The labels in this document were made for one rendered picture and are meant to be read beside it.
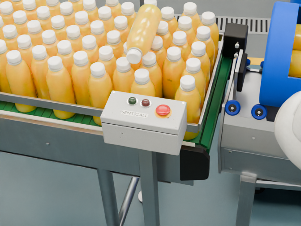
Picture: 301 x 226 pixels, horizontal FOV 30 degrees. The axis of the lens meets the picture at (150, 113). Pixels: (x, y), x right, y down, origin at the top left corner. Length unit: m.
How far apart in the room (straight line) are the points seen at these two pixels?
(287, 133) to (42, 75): 0.78
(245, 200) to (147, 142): 0.62
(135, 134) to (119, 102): 0.09
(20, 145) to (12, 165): 1.00
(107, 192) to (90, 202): 0.73
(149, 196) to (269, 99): 0.45
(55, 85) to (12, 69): 0.13
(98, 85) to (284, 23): 0.52
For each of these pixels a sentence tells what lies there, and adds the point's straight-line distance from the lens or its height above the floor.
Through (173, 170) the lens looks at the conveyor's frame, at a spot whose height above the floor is 0.79.
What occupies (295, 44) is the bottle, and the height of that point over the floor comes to 1.16.
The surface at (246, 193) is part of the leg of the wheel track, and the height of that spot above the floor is 0.57.
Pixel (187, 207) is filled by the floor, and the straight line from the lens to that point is 2.55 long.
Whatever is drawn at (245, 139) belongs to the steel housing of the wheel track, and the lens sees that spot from 1.66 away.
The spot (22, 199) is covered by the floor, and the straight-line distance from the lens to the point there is 2.68.
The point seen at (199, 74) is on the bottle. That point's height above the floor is 1.07.
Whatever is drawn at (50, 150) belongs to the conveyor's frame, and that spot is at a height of 0.78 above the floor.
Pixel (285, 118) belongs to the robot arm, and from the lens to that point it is 1.16.
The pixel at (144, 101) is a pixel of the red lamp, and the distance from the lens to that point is 1.41.
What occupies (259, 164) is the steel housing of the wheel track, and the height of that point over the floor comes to 0.74.
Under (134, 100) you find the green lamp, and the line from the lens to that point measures 1.42.
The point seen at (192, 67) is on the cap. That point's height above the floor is 1.10.
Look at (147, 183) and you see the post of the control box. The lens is 1.61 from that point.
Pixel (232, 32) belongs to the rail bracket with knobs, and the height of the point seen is 1.00.
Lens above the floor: 2.10
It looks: 46 degrees down
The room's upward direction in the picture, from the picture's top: 4 degrees counter-clockwise
